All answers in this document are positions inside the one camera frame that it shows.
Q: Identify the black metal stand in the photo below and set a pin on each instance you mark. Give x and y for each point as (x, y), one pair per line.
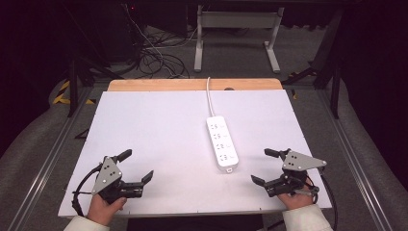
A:
(335, 93)
(73, 86)

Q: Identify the yellow black floor tape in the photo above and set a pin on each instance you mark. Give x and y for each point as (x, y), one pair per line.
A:
(61, 97)

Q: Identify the metal floor rail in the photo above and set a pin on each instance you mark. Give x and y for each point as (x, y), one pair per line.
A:
(48, 163)
(356, 163)

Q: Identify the white power strip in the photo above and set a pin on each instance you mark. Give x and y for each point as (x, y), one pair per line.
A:
(222, 142)

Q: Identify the white board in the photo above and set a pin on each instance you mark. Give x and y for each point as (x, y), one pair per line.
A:
(160, 138)

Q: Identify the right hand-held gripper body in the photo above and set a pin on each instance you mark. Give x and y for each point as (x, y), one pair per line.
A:
(300, 162)

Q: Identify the wooden table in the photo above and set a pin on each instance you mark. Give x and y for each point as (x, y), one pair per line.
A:
(160, 85)

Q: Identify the person's left hand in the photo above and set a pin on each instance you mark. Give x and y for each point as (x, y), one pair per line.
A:
(102, 211)

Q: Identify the person's right hand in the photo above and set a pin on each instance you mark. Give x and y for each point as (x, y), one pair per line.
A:
(296, 200)

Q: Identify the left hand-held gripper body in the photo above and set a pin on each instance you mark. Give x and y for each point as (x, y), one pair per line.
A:
(107, 175)

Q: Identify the white metal desk frame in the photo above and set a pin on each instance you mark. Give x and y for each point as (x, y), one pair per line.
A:
(237, 20)

